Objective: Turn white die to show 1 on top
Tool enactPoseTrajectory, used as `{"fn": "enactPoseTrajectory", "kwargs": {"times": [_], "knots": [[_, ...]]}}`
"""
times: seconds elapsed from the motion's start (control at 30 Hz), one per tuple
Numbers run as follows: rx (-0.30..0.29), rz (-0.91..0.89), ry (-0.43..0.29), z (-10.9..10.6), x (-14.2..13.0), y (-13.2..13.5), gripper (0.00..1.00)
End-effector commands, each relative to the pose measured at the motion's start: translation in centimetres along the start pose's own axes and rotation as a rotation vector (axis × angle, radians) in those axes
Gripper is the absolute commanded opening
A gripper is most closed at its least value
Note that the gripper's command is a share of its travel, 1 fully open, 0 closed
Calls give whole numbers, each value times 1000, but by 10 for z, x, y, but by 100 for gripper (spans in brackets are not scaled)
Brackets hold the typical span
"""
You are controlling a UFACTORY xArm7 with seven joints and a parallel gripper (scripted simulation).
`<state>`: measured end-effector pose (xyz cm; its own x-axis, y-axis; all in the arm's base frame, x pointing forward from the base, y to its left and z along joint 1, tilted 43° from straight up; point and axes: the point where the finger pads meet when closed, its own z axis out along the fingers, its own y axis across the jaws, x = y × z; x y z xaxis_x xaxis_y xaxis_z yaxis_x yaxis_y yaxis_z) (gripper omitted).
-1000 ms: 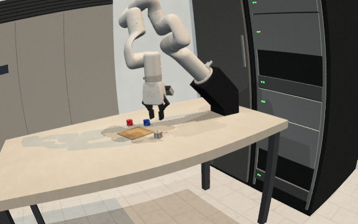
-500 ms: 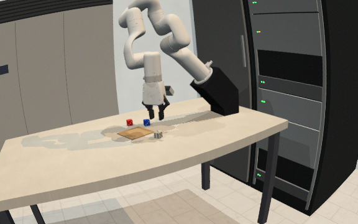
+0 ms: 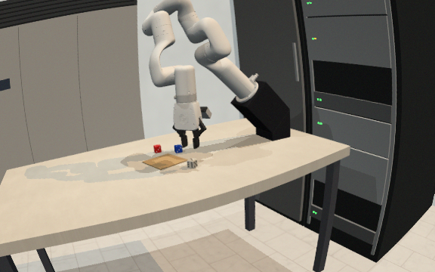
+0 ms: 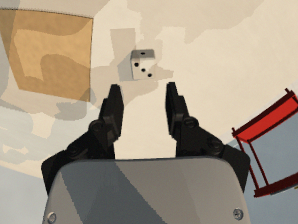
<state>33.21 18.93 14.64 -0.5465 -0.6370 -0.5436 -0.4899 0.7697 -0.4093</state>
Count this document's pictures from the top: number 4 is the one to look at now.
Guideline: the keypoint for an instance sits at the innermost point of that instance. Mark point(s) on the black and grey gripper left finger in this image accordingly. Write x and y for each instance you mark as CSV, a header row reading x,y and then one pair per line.
x,y
98,140

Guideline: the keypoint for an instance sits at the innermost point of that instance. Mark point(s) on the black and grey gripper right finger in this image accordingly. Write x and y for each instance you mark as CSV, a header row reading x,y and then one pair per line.
x,y
192,140

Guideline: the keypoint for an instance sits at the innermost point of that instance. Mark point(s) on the white die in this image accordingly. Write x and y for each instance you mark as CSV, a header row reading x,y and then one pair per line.
x,y
143,64

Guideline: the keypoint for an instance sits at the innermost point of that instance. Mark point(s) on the tan mat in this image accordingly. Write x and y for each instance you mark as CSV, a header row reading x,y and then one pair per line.
x,y
48,52

